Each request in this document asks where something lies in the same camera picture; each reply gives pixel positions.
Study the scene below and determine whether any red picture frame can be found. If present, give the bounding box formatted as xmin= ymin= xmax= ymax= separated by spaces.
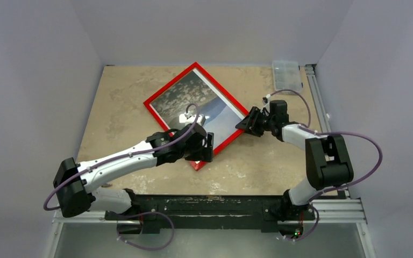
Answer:
xmin=144 ymin=62 xmax=247 ymax=170

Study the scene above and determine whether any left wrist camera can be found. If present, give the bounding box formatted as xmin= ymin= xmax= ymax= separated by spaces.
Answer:
xmin=176 ymin=113 xmax=206 ymax=128

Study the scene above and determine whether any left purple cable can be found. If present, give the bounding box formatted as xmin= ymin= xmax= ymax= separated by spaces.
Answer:
xmin=42 ymin=103 xmax=201 ymax=250

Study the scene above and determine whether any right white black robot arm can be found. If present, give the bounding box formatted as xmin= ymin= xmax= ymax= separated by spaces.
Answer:
xmin=235 ymin=101 xmax=354 ymax=219

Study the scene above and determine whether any clear plastic organizer box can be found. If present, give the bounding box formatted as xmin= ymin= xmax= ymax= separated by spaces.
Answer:
xmin=272 ymin=60 xmax=303 ymax=93

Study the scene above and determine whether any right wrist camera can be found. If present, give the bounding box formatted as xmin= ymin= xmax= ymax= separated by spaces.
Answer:
xmin=262 ymin=95 xmax=289 ymax=122

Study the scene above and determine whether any landscape photo print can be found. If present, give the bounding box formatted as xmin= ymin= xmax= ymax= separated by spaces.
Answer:
xmin=148 ymin=68 xmax=245 ymax=154

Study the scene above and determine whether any aluminium rail frame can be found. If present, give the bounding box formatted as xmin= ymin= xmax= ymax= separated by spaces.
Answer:
xmin=49 ymin=63 xmax=357 ymax=242

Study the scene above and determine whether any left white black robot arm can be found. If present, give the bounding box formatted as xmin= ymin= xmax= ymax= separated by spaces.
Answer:
xmin=49 ymin=123 xmax=215 ymax=220

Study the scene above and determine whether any black mounting base plate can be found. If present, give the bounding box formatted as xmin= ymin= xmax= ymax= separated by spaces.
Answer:
xmin=104 ymin=194 xmax=315 ymax=234

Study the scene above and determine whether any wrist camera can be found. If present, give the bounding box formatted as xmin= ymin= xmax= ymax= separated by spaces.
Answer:
xmin=176 ymin=113 xmax=206 ymax=128
xmin=262 ymin=95 xmax=289 ymax=122

